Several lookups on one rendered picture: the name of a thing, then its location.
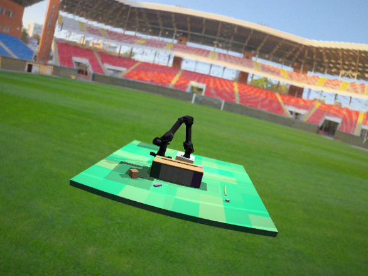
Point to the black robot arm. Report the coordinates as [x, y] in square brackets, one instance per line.
[168, 136]

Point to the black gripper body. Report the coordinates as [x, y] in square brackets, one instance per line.
[161, 153]

